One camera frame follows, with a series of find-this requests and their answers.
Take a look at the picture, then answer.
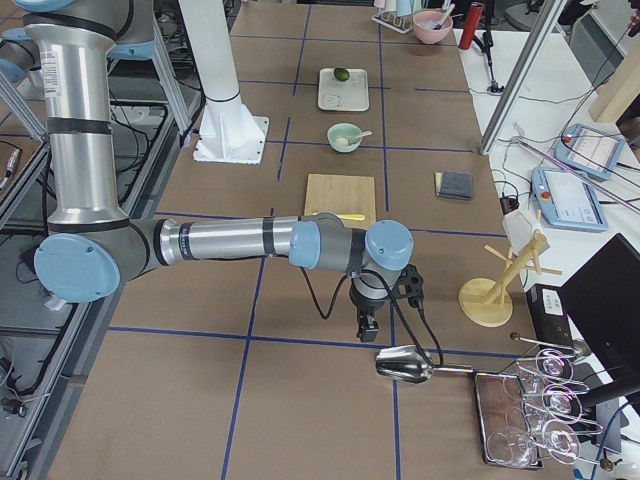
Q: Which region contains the reacher grabber stick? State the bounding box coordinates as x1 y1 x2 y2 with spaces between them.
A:
512 123 639 213

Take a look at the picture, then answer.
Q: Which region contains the pink bowl with ice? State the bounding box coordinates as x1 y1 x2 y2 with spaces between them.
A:
413 10 453 45

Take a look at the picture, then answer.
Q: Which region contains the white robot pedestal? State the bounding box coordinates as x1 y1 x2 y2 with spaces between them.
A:
179 0 269 165

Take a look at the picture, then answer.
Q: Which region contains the red cylinder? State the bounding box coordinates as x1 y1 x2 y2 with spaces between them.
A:
458 2 484 50

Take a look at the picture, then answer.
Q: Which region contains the teach pendant near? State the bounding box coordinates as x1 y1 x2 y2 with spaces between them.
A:
531 167 609 232

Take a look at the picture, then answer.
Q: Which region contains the dark tray with glasses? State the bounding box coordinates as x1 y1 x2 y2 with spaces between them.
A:
472 372 529 469

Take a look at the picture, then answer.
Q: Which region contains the yellow plastic knife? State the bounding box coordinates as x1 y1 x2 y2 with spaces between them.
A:
337 214 366 221

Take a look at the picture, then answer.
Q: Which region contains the clear wine glass rack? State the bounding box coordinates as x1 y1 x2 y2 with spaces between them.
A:
488 331 605 469

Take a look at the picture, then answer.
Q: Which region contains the light green bowl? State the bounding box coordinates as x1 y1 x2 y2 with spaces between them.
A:
327 123 362 153

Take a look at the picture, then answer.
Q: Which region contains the teach pendant far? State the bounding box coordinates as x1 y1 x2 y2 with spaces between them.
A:
554 123 624 181

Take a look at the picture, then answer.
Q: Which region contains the black tripod stick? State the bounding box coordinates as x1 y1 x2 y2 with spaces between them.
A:
473 20 504 94

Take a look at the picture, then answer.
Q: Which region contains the black monitor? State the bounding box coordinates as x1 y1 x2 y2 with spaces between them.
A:
559 233 639 407

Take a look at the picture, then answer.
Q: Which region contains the white spoon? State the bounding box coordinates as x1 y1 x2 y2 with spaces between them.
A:
349 131 372 145

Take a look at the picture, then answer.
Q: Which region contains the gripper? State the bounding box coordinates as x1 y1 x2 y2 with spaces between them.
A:
349 287 389 343

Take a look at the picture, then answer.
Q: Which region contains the wooden mug tree stand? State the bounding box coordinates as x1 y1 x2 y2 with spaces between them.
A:
458 229 562 328

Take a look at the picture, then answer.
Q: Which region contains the green lime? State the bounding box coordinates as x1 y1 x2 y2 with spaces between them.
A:
333 68 350 82

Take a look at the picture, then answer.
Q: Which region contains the teach pendant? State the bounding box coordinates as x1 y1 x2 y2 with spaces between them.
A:
531 167 609 232
554 123 624 181

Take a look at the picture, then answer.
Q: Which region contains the wooden cutting board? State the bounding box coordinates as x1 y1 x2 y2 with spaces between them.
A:
304 174 377 229

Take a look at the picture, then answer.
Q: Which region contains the aluminium frame post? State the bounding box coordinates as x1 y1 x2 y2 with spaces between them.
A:
479 0 568 155

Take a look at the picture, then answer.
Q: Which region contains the steel scoop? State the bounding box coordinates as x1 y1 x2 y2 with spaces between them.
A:
375 345 474 384

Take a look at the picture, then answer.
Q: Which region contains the grey folded cloth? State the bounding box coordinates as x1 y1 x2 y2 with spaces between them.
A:
434 171 474 200

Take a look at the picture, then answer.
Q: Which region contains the white rectangular tray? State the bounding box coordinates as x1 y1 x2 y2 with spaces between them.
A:
317 68 370 112

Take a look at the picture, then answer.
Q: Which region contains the white wire cup rack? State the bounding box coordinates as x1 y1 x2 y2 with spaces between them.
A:
371 0 414 34

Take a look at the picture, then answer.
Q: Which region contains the black box on desk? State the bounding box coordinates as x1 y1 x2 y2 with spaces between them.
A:
526 284 573 346

